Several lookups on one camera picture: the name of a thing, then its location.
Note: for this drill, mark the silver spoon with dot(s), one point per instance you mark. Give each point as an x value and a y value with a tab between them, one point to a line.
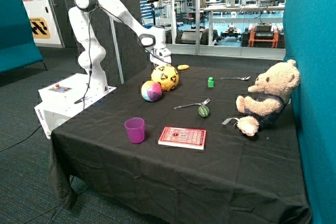
238	78

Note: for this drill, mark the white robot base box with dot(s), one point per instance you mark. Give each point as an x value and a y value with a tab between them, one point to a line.
65	99

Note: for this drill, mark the green toy block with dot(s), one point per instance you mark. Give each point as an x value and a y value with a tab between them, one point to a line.
210	82

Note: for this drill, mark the multicolour soft ball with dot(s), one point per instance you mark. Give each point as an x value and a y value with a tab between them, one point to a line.
151	91

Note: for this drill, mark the silver fork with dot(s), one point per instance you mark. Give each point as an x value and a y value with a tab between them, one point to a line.
187	105

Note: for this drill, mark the teal sofa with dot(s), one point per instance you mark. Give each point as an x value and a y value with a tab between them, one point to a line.
18	48

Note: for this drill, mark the beige teddy bear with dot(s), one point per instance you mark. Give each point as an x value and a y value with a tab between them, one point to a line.
275	87

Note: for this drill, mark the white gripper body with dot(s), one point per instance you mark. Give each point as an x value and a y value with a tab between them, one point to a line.
160	56

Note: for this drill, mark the yellow black soccer ball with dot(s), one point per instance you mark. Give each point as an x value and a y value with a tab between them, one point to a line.
166	76

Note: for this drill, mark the teal partition panel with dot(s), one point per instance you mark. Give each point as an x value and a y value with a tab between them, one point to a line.
310	41

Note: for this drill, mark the orange black cart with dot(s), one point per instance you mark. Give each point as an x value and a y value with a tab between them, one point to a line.
263	35

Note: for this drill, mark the yellow black sign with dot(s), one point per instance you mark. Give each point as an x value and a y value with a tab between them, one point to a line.
40	28

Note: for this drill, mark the white lab table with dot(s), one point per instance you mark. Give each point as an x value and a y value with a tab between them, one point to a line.
227	23

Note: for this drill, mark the green toy pepper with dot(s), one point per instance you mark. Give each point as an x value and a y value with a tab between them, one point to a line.
203	111

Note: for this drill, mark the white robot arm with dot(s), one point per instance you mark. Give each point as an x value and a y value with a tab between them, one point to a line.
94	53

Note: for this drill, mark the red book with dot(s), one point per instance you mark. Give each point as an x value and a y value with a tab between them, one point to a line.
183	137

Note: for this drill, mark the purple plastic cup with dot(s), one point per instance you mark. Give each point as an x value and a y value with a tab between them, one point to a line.
135	130

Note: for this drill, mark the black tablecloth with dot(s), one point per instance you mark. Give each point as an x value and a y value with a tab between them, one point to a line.
234	179

